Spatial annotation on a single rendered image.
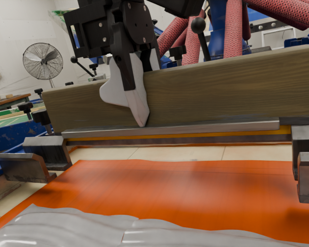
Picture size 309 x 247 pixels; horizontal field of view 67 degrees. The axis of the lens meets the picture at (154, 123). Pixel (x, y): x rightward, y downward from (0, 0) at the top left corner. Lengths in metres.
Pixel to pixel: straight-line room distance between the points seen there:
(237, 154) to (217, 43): 0.69
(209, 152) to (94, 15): 0.26
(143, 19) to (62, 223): 0.26
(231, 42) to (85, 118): 0.49
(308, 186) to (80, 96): 0.29
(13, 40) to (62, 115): 4.67
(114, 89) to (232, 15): 0.58
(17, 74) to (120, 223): 4.68
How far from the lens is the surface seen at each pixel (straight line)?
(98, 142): 0.38
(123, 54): 0.26
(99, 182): 0.38
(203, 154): 0.39
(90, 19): 0.30
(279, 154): 0.38
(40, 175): 0.39
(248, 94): 0.26
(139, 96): 0.27
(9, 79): 4.79
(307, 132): 0.28
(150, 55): 0.32
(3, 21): 5.05
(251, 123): 0.26
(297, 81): 0.26
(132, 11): 0.29
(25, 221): 0.36
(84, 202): 0.35
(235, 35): 0.74
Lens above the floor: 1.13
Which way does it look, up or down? 17 degrees down
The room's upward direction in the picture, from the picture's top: 12 degrees counter-clockwise
